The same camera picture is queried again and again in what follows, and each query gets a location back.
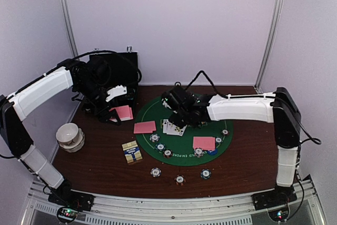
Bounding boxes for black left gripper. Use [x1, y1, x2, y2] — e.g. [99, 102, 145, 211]
[75, 79, 122, 125]

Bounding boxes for face up community cards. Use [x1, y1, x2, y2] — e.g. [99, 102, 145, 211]
[162, 119, 186, 136]

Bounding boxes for pink playing card deck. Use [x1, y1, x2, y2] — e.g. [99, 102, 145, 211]
[110, 105, 133, 121]

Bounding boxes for pink cards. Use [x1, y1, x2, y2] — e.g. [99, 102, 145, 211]
[193, 136, 215, 151]
[133, 121, 156, 134]

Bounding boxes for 10 chips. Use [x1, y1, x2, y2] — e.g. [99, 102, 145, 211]
[194, 148, 204, 158]
[149, 133, 160, 143]

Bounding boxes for blue green 50 chip stack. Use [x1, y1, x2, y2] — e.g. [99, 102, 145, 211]
[200, 169, 212, 180]

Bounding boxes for blue white 10 chip stack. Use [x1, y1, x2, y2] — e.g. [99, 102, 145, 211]
[150, 167, 162, 178]

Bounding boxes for red black 100 chip stack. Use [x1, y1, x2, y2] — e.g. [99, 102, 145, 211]
[175, 175, 186, 185]

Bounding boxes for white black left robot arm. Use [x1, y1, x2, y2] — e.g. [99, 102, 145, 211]
[1, 56, 121, 206]

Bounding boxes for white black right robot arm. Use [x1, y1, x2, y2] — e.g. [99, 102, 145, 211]
[161, 83, 322, 205]

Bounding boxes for white left wrist cover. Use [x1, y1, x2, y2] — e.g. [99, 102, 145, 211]
[105, 85, 127, 102]

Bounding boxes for round green poker mat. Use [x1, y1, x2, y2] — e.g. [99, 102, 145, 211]
[135, 96, 234, 167]

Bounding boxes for black poker chip case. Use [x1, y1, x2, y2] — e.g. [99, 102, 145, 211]
[78, 50, 142, 115]

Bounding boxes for white ceramic bowl stack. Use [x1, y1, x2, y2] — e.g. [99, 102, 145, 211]
[56, 123, 85, 153]

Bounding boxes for card deck holder box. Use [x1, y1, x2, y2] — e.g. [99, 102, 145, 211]
[122, 141, 143, 164]

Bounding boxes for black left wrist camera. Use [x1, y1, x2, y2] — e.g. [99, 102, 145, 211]
[87, 56, 111, 86]

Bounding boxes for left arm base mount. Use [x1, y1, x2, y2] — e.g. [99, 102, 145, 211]
[48, 189, 95, 211]

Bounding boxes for aluminium front rail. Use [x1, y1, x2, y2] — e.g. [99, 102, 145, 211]
[18, 179, 328, 224]

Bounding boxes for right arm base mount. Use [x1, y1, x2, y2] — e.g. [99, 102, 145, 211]
[252, 185, 298, 211]

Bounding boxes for left aluminium frame post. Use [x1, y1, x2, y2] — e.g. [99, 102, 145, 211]
[60, 0, 78, 57]

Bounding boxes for aluminium frame post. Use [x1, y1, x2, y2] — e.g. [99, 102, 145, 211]
[254, 0, 284, 93]
[60, 0, 78, 57]

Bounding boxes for right aluminium frame post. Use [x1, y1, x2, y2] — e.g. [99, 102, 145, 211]
[254, 0, 284, 93]

